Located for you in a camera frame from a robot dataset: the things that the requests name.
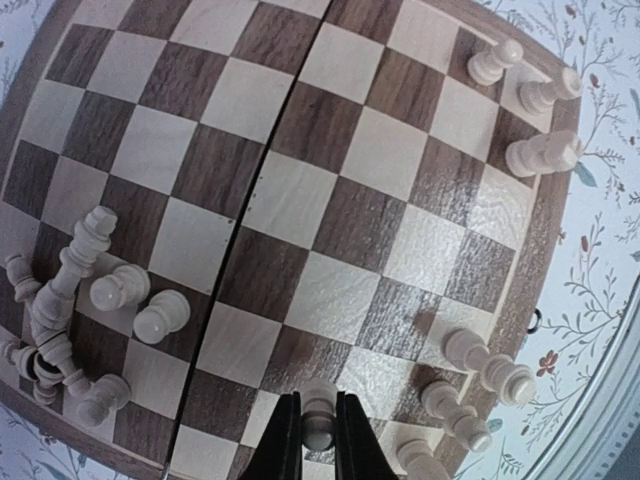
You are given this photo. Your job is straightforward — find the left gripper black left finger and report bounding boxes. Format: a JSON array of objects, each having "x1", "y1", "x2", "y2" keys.
[{"x1": 239, "y1": 392, "x2": 303, "y2": 480}]

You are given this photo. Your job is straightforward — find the light chess bishop piece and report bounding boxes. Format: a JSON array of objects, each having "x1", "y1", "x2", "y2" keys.
[{"x1": 420, "y1": 380, "x2": 492, "y2": 453}]

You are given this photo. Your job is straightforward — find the floral patterned table mat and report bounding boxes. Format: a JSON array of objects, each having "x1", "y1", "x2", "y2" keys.
[{"x1": 1, "y1": 1, "x2": 639, "y2": 479}]

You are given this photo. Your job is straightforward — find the wooden chess board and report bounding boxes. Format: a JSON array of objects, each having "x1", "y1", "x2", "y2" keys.
[{"x1": 1, "y1": 1, "x2": 580, "y2": 479}]

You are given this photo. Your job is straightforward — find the light chess king piece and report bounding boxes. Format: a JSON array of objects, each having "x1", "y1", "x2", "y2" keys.
[{"x1": 442, "y1": 328, "x2": 537, "y2": 406}]

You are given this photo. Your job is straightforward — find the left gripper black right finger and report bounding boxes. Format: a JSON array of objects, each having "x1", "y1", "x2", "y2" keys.
[{"x1": 335, "y1": 391, "x2": 398, "y2": 480}]

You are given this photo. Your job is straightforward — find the pile of light chess pieces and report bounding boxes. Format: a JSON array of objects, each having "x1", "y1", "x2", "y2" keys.
[{"x1": 1, "y1": 206, "x2": 191, "y2": 427}]

